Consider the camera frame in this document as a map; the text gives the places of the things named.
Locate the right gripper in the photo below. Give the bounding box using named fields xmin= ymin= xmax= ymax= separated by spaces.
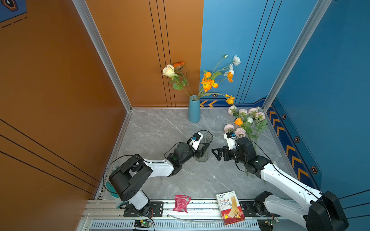
xmin=211 ymin=144 xmax=247 ymax=165

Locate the clear ribbed glass vase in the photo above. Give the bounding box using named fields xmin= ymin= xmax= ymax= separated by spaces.
xmin=194 ymin=130 xmax=213 ymax=162

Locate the pink carnation spray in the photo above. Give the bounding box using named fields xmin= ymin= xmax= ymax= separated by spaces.
xmin=223 ymin=124 xmax=257 ymax=174

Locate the teal ceramic vase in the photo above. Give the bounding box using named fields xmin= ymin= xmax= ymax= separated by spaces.
xmin=188 ymin=95 xmax=200 ymax=123

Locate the pink rose spray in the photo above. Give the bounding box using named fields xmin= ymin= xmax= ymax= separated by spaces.
xmin=224 ymin=105 xmax=267 ymax=139

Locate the white rose flower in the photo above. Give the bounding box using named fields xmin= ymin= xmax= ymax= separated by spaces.
xmin=162 ymin=64 xmax=175 ymax=83

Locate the white ranunculus spray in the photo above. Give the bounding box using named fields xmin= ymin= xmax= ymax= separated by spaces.
xmin=208 ymin=54 xmax=241 ymax=84

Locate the orange gerbera flower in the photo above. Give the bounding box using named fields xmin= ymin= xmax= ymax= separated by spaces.
xmin=172 ymin=61 xmax=192 ymax=98

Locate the yellow orange poppy spray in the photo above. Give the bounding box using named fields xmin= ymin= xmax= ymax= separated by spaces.
xmin=197 ymin=71 xmax=219 ymax=100

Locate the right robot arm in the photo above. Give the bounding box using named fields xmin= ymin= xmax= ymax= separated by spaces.
xmin=212 ymin=138 xmax=349 ymax=231

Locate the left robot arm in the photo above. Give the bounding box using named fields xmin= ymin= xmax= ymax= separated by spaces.
xmin=104 ymin=141 xmax=210 ymax=216

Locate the yellow rose flower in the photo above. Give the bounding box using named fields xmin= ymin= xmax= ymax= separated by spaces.
xmin=234 ymin=117 xmax=244 ymax=127

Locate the pink snack packet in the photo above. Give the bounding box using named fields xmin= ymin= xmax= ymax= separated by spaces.
xmin=173 ymin=195 xmax=192 ymax=213

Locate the red bandage box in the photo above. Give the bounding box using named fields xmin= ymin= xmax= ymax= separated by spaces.
xmin=216 ymin=191 xmax=245 ymax=225

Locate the right green circuit board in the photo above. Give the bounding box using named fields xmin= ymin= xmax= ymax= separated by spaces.
xmin=265 ymin=216 xmax=279 ymax=226

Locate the green circuit board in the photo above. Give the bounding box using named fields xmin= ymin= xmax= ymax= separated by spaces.
xmin=133 ymin=220 xmax=154 ymax=231
xmin=265 ymin=216 xmax=279 ymax=226

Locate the left green circuit board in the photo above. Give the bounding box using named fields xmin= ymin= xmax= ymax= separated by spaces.
xmin=133 ymin=220 xmax=154 ymax=231

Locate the green rubber glove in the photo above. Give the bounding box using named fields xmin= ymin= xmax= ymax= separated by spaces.
xmin=106 ymin=182 xmax=119 ymax=198

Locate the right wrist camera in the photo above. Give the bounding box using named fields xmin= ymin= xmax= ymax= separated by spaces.
xmin=224 ymin=131 xmax=237 ymax=150

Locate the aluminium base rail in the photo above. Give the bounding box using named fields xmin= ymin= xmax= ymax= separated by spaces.
xmin=77 ymin=199 xmax=306 ymax=231

